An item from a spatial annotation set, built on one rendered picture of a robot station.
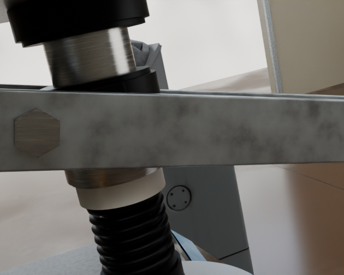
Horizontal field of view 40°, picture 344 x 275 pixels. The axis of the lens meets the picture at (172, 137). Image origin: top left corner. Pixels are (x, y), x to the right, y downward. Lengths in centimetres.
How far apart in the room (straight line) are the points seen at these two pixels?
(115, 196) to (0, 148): 9
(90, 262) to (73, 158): 34
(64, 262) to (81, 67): 37
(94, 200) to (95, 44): 11
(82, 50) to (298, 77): 611
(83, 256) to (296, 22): 589
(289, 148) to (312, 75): 617
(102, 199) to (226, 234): 117
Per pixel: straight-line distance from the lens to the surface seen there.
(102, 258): 39
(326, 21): 667
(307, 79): 649
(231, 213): 149
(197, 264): 51
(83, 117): 30
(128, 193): 35
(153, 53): 142
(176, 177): 138
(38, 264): 68
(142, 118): 31
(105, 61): 33
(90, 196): 35
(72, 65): 33
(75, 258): 66
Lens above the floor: 113
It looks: 12 degrees down
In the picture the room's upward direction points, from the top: 12 degrees counter-clockwise
